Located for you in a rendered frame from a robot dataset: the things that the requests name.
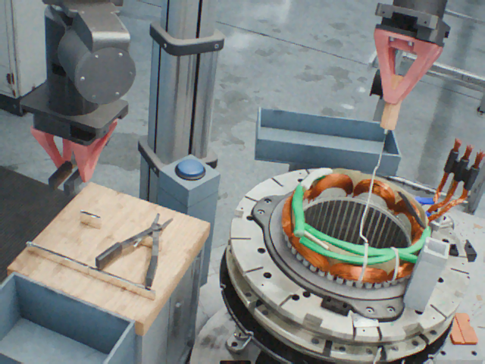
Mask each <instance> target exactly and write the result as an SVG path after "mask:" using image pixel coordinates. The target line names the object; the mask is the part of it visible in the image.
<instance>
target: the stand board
mask: <svg viewBox="0 0 485 364"><path fill-rule="evenodd" d="M80 210H84V211H86V212H88V213H90V214H93V215H97V216H100V217H102V227H101V228H100V229H98V228H96V227H91V226H89V225H87V224H83V223H80ZM158 213H159V214H160V217H159V219H158V224H161V225H163V223H165V222H166V221H167V220H168V219H169V218H174V219H173V221H172V222H171V223H170V224H169V225H168V226H167V227H166V228H165V229H164V230H163V231H161V232H160V233H159V237H160V238H162V239H163V242H162V251H161V252H159V251H158V267H157V270H156V273H155V278H154V281H153V284H152V287H148V288H150V289H153V290H155V300H150V299H148V298H145V297H142V296H140V295H137V294H135V293H131V292H129V291H128V290H125V289H123V288H120V287H117V286H114V285H112V284H109V283H106V282H104V281H100V280H98V278H94V277H92V276H89V275H86V274H84V273H81V272H79V271H75V270H73V269H71V268H68V267H67V266H65V265H62V264H59V263H57V262H53V261H51V260H49V259H45V258H43V257H41V256H38V255H36V254H35V253H32V252H29V251H27V248H26V249H25V250H24V251H23V252H22V253H21V254H20V255H19V256H18V257H17V258H16V259H15V260H14V261H13V262H12V263H11V264H10V265H9V266H8V267H7V270H8V276H9V275H10V274H11V273H12V272H13V271H15V272H18V273H19V274H20V275H23V276H26V277H28V278H32V279H33V280H36V281H38V282H41V283H43V284H47V285H48V286H49V287H52V288H55V289H57V290H60V291H62V292H65V293H68V294H70V295H72V296H75V297H76V298H79V299H82V300H85V301H87V302H89V303H92V304H95V305H97V306H100V307H102V308H105V309H107V310H108V311H111V312H114V313H116V314H118V315H122V316H125V317H127V318H129V319H132V320H135V321H136V322H135V334H138V335H141V336H145V335H146V333H147V331H148V330H149V329H150V327H151V325H152V323H153V322H154V320H155V319H156V318H157V316H158V314H159V312H160V311H161V310H162V308H163V307H164V304H165V303H166V301H167V299H168V298H169V296H170V295H171V294H172V292H173V290H174V288H175V287H176V286H177V284H178V283H179V281H180V279H181V278H182V277H183V275H184V274H185V272H186V270H187V269H188V267H189V266H190V264H191V263H192V261H193V260H194V258H195V257H196V254H197V252H198V251H199V250H200V248H201V247H202V245H204V243H205V241H206V240H207V239H208V236H209V231H210V225H211V224H210V223H208V222H206V221H203V220H201V219H198V218H194V217H192V216H189V215H184V214H182V213H179V212H175V211H173V210H170V209H166V208H163V207H161V206H160V205H157V204H154V203H151V202H147V201H145V200H142V199H138V198H136V197H133V196H128V195H126V194H123V193H119V192H117V191H116V190H113V189H110V188H107V187H104V186H101V185H98V184H94V183H92V182H90V183H89V184H88V185H87V186H86V187H85V188H84V189H83V190H82V191H81V193H79V194H78V195H77V196H76V197H75V198H74V199H73V200H72V201H71V202H70V203H69V204H68V205H67V206H66V207H65V208H64V209H63V210H62V211H61V212H60V213H59V214H58V215H57V216H56V217H55V219H54V220H53V221H52V222H51V223H50V224H49V225H48V226H47V227H46V228H45V229H44V230H43V231H42V232H41V233H40V234H39V236H38V237H37V238H36V239H35V240H34V241H33V242H32V243H36V244H38V245H40V246H44V247H46V249H50V250H52V251H55V252H57V253H60V254H63V255H65V256H69V257H71V258H73V259H77V260H79V262H83V263H85V264H87V265H89V266H93V267H96V266H95V258H96V256H98V255H100V254H101V253H103V252H104V250H106V249H107V248H108V247H110V246H111V245H113V244H114V243H116V242H117V241H118V242H121V241H123V240H126V239H128V238H130V237H132V236H134V235H136V234H138V233H140V232H142V231H144V230H146V229H148V228H151V227H152V222H153V221H154V220H155V217H156V215H157V214H158ZM151 258H152V249H151V248H148V247H146V246H142V245H140V241H139V242H138V245H137V246H136V247H135V246H134V245H132V246H130V247H128V248H127V249H125V250H123V252H122V253H121V254H120V255H119V256H117V257H116V258H114V259H112V260H111V261H110V262H109V263H107V264H106V265H104V266H103V267H102V268H100V269H101V270H104V271H107V272H110V274H113V275H117V276H119V277H121V278H125V279H127V280H129V281H133V282H135V283H137V284H141V285H144V287H145V286H146V274H147V271H148V269H149V264H150V262H151ZM96 268H97V267H96Z"/></svg>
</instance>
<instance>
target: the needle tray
mask: <svg viewBox="0 0 485 364"><path fill-rule="evenodd" d="M383 129H384V128H382V127H380V122H375V121H363V120H356V118H344V117H338V116H330V115H319V114H312V113H305V112H298V111H287V110H286V109H279V108H268V107H260V106H259V107H258V116H257V121H256V125H255V161H261V162H274V163H281V164H288V165H289V170H288V172H290V171H298V170H306V172H307V169H320V168H329V169H337V168H342V169H347V170H353V171H360V172H361V173H362V174H373V173H374V175H380V176H387V177H396V174H397V171H398V168H399V164H400V162H401V159H402V155H401V152H400V149H399V144H398V142H397V139H396V135H395V132H394V130H390V131H389V134H388V135H387V136H386V138H385V141H384V144H383V139H384V134H383ZM382 145H383V150H382V153H381V157H380V151H381V148H382ZM379 157H380V163H379V166H378V167H377V163H378V161H379ZM375 167H377V168H376V170H375V172H374V169H375Z"/></svg>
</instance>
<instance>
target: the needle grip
mask: <svg viewBox="0 0 485 364"><path fill-rule="evenodd" d="M403 78H404V77H402V76H401V75H398V74H394V75H392V78H391V80H392V89H393V90H396V88H397V87H398V85H399V84H400V83H401V82H402V80H403ZM401 102H402V98H401V99H400V100H399V102H398V103H397V104H395V105H394V104H391V103H388V102H386V103H385V106H384V110H383V116H382V119H381V122H380V127H382V128H385V129H389V130H393V129H396V128H395V127H396V121H397V118H398V114H399V109H400V105H401Z"/></svg>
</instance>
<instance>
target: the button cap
mask: <svg viewBox="0 0 485 364"><path fill-rule="evenodd" d="M202 169H203V166H202V164H201V163H200V162H197V161H196V160H191V159H188V160H184V161H182V162H180V163H179V165H178V171H179V172H180V173H181V175H183V176H185V177H198V176H200V175H201V173H202Z"/></svg>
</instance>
